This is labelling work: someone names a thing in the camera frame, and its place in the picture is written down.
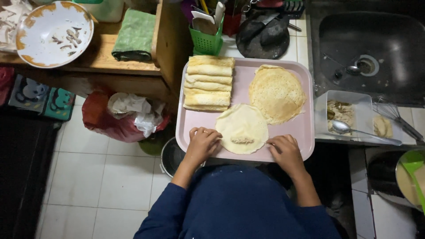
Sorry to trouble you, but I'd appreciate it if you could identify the wooden shelf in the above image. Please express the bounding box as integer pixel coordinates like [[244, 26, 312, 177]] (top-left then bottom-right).
[[0, 0, 186, 103]]

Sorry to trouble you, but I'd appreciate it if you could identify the stack of flat browned crepes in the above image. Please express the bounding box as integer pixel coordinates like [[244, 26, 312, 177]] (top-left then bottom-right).
[[248, 64, 307, 125]]

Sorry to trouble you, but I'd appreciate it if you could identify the red trash bag with paper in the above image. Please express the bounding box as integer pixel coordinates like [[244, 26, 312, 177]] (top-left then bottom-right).
[[82, 90, 171, 143]]

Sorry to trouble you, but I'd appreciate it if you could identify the green bucket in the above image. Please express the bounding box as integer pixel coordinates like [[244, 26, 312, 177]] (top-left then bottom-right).
[[137, 139, 164, 157]]

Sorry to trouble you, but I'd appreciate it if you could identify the dark kitchen sink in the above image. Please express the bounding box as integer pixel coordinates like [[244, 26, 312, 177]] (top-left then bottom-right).
[[307, 0, 425, 107]]

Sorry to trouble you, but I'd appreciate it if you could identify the black grater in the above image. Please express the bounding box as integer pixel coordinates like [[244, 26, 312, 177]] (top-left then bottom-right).
[[283, 0, 306, 19]]

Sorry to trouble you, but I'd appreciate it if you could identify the pale crepe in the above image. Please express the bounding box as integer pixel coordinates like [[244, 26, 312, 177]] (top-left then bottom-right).
[[214, 104, 269, 155]]

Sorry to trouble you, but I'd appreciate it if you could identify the metal whisk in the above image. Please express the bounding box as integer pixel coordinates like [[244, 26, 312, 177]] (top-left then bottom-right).
[[373, 97, 425, 144]]

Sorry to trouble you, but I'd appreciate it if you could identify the shredded filling lump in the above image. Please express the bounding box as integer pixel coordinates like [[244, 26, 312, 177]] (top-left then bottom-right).
[[230, 136, 255, 145]]

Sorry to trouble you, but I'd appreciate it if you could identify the pan of pale batter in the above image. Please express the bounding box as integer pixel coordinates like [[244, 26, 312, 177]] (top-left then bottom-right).
[[395, 148, 425, 214]]

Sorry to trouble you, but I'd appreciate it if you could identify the clear plastic filling container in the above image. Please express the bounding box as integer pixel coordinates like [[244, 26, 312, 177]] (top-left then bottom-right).
[[313, 90, 374, 141]]

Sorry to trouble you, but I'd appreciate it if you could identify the person's left hand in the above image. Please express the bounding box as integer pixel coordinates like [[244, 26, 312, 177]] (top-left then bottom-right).
[[185, 127, 223, 164]]

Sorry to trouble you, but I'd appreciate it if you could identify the folded green cloth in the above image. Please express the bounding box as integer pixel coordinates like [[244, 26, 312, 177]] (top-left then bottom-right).
[[111, 8, 157, 62]]

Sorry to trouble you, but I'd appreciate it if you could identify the clear container lid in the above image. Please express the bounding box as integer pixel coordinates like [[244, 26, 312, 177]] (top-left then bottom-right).
[[365, 109, 417, 146]]

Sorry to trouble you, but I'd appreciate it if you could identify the row of rolled crepes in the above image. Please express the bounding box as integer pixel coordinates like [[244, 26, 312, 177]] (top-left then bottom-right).
[[183, 55, 236, 112]]

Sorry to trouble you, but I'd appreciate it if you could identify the small metal spoon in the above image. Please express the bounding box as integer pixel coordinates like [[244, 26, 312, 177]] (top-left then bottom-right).
[[323, 53, 362, 76]]

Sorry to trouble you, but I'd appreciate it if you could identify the green utensil basket with utensils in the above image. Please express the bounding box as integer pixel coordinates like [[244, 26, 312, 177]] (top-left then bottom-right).
[[189, 1, 226, 56]]

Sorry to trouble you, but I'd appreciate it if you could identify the dark floor mat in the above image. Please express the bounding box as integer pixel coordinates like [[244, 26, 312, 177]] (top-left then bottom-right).
[[0, 111, 62, 239]]

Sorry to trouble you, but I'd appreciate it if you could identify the large metal spoon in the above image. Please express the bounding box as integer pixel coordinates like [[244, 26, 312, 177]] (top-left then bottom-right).
[[331, 119, 403, 146]]

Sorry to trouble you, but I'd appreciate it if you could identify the person's right hand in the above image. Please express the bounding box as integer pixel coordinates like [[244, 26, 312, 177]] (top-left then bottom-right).
[[266, 134, 305, 173]]

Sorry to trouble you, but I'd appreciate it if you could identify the black stone mortar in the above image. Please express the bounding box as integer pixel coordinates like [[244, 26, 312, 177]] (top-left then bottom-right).
[[235, 9, 291, 60]]

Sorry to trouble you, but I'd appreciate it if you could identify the cartoon print floor mat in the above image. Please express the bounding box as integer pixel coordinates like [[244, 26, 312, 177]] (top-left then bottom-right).
[[8, 74, 76, 122]]

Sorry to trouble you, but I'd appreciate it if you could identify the person's blue shirt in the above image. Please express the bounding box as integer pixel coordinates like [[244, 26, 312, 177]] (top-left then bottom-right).
[[133, 165, 343, 239]]

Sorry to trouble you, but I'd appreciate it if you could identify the white jug with green lid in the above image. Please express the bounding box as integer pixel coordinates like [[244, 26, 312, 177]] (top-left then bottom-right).
[[72, 0, 125, 23]]

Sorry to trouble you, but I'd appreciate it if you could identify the white enamel plate rusty rim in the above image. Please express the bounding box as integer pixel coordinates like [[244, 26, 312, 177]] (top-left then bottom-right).
[[15, 1, 95, 69]]

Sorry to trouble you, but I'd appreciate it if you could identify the red cup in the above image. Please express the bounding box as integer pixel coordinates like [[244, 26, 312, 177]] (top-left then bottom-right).
[[222, 11, 243, 37]]

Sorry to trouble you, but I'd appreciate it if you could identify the red cloth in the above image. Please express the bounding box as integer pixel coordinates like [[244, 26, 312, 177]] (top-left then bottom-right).
[[0, 66, 16, 107]]

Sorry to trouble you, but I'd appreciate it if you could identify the pink plastic tray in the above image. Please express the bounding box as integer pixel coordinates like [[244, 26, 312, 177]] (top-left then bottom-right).
[[175, 57, 315, 163]]

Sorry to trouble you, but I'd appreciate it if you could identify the black stone pestle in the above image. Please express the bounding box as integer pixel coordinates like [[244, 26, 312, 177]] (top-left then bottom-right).
[[260, 23, 290, 47]]

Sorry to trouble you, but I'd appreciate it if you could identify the green plastic ladle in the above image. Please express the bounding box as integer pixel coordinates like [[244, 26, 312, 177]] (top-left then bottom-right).
[[401, 161, 425, 214]]

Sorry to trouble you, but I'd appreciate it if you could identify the metal pot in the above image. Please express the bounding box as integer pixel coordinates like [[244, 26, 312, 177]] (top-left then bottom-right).
[[160, 136, 207, 178]]

